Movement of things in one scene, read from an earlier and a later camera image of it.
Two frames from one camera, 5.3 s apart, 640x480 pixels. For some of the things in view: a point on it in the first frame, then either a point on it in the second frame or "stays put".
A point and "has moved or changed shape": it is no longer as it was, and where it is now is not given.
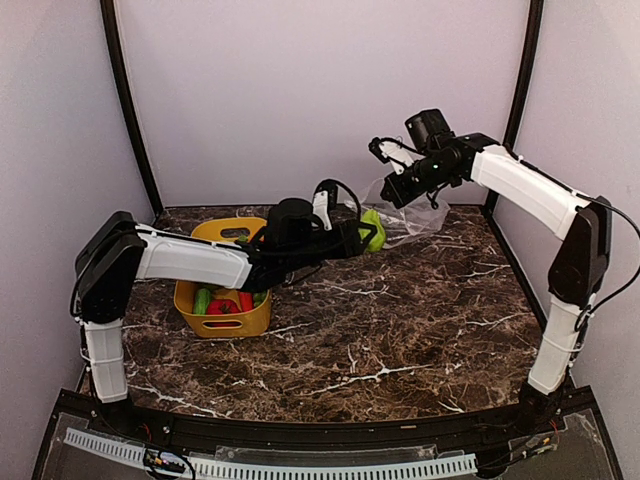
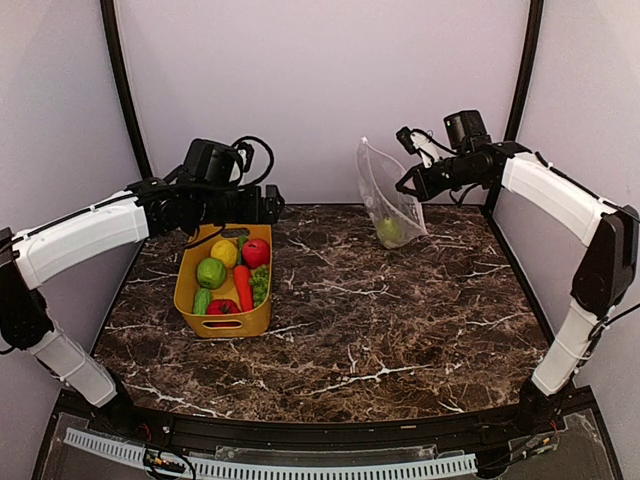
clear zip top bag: x=405 y=223 has moved or changed shape
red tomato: x=221 y=306 stays put
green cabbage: x=371 y=216 → x=389 y=229
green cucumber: x=202 y=301 stays put
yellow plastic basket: x=251 y=323 stays put
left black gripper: x=351 y=244 → x=253 y=212
